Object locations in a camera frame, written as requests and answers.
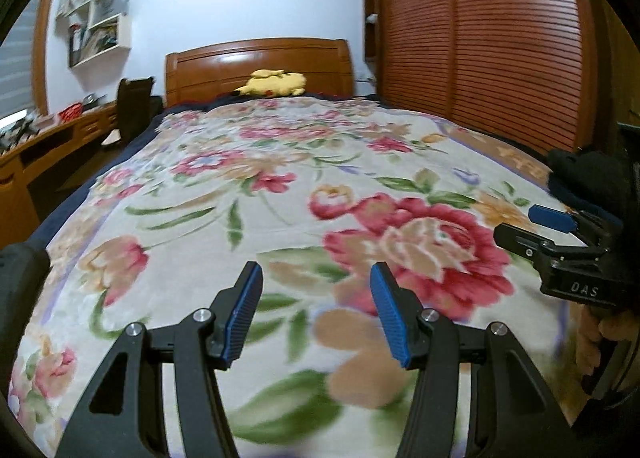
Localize black button coat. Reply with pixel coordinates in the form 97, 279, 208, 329
547, 149, 637, 229

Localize person's right hand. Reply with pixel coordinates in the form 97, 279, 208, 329
575, 305, 639, 376

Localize brown louvered wardrobe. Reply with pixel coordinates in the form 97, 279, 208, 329
364, 0, 639, 154

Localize wooden desk cabinet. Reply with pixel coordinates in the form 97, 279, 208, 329
0, 102, 116, 247

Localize floral bed blanket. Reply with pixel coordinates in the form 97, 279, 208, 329
8, 96, 576, 457

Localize black stand on desk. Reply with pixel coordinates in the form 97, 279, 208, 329
0, 119, 39, 152

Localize dark wooden chair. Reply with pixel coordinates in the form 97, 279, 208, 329
101, 76, 164, 149

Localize red basket on desk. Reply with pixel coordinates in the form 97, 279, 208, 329
58, 102, 84, 123

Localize yellow plush toy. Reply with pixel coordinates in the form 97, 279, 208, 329
235, 68, 306, 98

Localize grey window blind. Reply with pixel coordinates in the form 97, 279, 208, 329
0, 0, 40, 118

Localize wooden bed headboard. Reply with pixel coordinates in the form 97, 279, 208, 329
165, 38, 355, 107

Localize white wall shelf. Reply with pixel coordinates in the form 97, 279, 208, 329
56, 0, 132, 70

